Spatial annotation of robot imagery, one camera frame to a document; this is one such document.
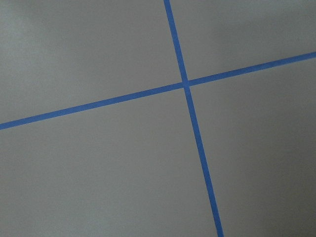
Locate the long blue tape strip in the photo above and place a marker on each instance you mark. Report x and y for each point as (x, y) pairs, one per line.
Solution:
(193, 118)

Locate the crossing blue tape strip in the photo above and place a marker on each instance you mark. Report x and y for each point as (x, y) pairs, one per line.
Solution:
(157, 90)

